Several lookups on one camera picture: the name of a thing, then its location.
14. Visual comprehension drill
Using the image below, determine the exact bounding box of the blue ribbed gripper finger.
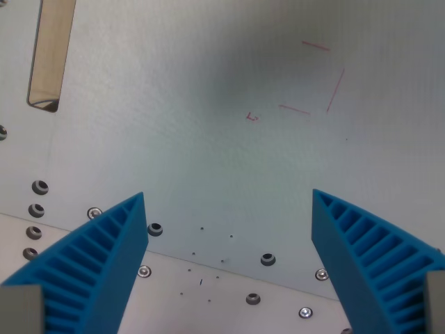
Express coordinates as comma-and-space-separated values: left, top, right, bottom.
0, 191, 150, 334
311, 189, 445, 334

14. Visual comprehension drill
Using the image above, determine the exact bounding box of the elongated slot showing wood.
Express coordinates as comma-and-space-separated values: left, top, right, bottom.
26, 0, 77, 113

